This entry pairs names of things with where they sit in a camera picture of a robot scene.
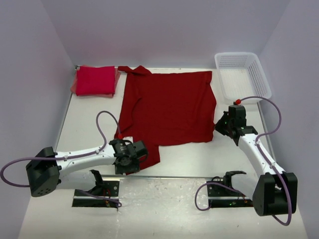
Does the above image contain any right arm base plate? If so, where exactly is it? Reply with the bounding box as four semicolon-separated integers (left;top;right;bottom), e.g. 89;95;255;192
207;176;250;200

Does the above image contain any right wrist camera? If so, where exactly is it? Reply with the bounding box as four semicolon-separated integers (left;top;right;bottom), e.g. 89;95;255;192
233;99;242;106

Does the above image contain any folded bright red shirt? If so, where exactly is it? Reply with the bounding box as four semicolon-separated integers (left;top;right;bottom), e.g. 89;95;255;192
75;66;116;96

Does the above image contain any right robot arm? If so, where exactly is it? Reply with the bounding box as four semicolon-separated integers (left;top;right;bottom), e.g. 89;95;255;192
215;105;298;216

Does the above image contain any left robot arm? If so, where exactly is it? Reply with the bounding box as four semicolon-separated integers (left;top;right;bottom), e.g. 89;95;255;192
26;139;148;197

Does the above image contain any dark red t shirt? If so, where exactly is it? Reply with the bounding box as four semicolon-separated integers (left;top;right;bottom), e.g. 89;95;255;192
115;66;217;170

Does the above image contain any folded light red shirt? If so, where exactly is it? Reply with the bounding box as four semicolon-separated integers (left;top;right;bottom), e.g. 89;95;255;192
70;68;121;98

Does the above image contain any white plastic basket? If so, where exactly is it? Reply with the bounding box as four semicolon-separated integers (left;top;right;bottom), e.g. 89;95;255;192
214;52;272;104

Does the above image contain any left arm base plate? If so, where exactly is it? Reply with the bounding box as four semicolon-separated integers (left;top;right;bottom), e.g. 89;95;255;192
74;179;120;199

